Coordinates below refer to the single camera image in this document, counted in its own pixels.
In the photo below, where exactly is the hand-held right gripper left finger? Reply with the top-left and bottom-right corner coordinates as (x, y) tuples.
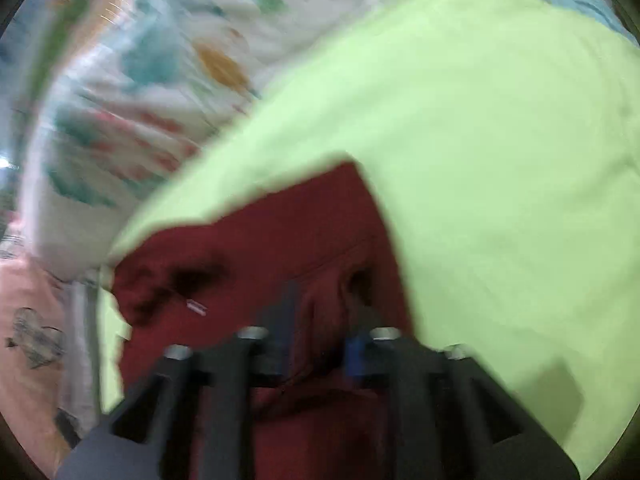
(55, 280), (302, 480)

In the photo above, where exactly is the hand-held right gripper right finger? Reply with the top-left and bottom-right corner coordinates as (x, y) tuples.
(342, 290), (581, 480)

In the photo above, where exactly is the dark red sweater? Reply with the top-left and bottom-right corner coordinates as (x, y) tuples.
(111, 160), (417, 480)

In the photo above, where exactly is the light green bed sheet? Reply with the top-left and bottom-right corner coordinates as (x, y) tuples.
(95, 0), (640, 480)

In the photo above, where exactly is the pink heart-pattern pillow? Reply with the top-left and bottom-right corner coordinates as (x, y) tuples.
(0, 250), (103, 476)

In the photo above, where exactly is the white floral pillow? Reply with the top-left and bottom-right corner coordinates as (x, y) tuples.
(20, 0), (618, 283)

